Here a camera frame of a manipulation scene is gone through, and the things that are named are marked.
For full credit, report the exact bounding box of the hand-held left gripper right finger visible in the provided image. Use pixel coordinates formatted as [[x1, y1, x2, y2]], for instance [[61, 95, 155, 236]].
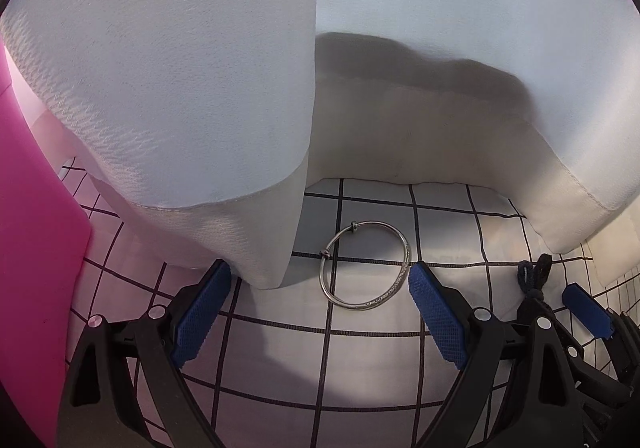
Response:
[[407, 260, 586, 448]]

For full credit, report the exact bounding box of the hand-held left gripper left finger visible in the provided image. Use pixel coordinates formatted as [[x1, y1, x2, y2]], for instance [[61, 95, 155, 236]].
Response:
[[56, 258, 233, 448]]

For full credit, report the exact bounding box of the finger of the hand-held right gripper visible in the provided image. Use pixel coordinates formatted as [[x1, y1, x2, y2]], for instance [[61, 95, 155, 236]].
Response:
[[564, 340, 633, 404], [561, 282, 631, 344]]

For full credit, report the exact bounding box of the black hair tie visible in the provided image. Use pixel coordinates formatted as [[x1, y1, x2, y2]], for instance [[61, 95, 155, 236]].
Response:
[[516, 253, 553, 305]]

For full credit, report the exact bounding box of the silver bangle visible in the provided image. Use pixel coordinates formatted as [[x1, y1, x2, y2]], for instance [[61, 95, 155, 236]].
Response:
[[319, 220, 412, 313]]

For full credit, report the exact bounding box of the black checked white tablecloth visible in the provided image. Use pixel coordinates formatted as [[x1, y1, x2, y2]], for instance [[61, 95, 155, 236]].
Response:
[[50, 155, 640, 448]]

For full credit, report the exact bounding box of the pink folder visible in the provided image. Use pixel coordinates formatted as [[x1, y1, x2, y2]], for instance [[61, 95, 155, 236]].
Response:
[[0, 45, 93, 448]]

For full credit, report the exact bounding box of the white fabric box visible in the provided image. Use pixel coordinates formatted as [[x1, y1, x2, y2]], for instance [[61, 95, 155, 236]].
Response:
[[0, 0, 640, 291]]

